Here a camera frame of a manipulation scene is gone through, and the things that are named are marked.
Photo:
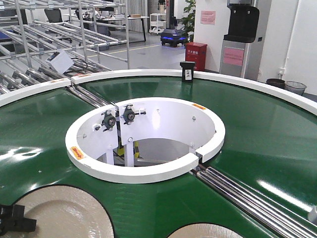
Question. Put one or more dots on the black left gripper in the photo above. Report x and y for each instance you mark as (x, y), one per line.
(11, 219)

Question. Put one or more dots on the beige plate with black rim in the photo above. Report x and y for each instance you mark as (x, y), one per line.
(64, 212)

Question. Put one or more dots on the white cart shelf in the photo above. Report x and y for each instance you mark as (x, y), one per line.
(157, 23)

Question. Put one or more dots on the steel conveyor rollers far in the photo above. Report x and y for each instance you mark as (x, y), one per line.
(88, 96)

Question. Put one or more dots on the steel conveyor rollers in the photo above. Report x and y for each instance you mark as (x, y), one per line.
(88, 96)
(253, 205)

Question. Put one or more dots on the white box on rack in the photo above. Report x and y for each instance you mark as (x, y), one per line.
(60, 61)

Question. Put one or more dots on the metal roller rack shelving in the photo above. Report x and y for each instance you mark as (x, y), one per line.
(43, 38)

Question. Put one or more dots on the office desk in background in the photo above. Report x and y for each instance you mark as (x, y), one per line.
(117, 23)

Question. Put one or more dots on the black sensor box on rim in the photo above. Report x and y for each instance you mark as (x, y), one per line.
(187, 70)

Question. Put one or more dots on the blue lit mobile robot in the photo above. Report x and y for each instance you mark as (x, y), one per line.
(173, 37)

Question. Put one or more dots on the red fire extinguisher cabinet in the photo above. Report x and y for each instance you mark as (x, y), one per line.
(196, 52)

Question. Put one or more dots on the steel conveyor rollers near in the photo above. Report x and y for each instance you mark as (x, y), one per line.
(253, 205)

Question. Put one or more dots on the green potted plant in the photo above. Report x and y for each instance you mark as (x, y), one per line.
(188, 20)

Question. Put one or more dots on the green circular conveyor belt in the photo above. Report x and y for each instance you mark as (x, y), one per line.
(270, 148)

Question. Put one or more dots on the black grey water dispenser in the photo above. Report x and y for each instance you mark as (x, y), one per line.
(243, 24)

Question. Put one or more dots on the dark round waste bin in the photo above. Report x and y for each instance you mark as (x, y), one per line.
(279, 83)

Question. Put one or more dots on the white outer conveyor rim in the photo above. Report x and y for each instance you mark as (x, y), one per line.
(292, 98)

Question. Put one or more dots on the mesh waste bin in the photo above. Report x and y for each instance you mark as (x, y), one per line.
(295, 87)

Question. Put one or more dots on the pink wall notice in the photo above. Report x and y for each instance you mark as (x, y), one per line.
(208, 17)

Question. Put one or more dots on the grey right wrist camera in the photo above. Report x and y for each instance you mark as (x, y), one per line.
(312, 215)

